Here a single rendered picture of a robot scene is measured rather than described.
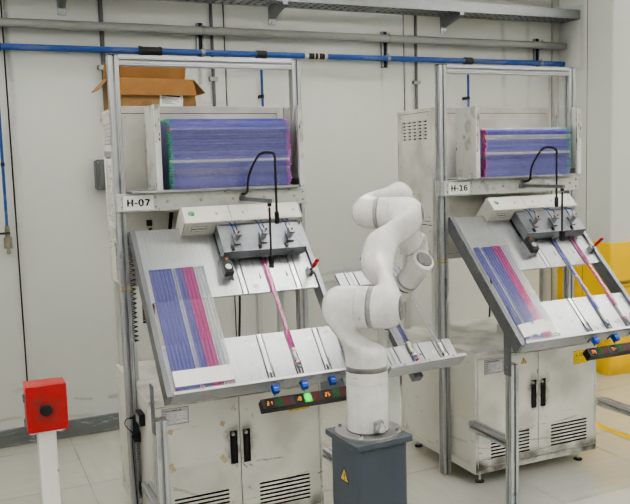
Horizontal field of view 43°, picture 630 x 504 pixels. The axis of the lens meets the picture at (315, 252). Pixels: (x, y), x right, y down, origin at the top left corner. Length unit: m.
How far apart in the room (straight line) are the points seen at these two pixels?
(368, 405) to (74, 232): 2.65
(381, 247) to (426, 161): 1.53
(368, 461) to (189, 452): 1.04
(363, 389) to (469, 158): 1.72
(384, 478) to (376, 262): 0.61
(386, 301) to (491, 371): 1.56
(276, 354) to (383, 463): 0.76
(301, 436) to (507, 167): 1.55
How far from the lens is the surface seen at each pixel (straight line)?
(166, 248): 3.07
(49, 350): 4.63
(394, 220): 2.41
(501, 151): 3.77
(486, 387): 3.69
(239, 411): 3.16
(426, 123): 3.83
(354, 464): 2.28
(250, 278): 3.05
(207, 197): 3.16
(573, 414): 4.05
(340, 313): 2.22
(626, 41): 5.73
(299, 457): 3.31
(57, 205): 4.54
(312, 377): 2.88
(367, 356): 2.23
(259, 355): 2.87
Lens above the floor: 1.46
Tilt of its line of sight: 6 degrees down
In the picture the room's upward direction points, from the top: 2 degrees counter-clockwise
